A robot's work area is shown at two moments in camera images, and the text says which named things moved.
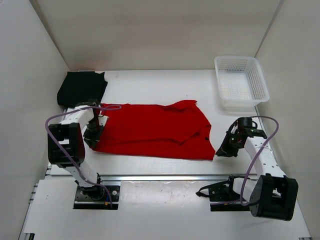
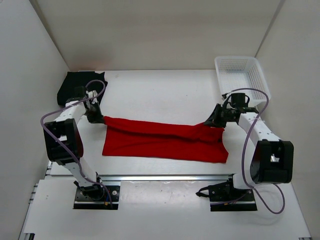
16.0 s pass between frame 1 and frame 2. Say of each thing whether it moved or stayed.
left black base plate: stayed
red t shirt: moved
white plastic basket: stayed
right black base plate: stayed
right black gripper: moved
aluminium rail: stayed
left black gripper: moved
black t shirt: stayed
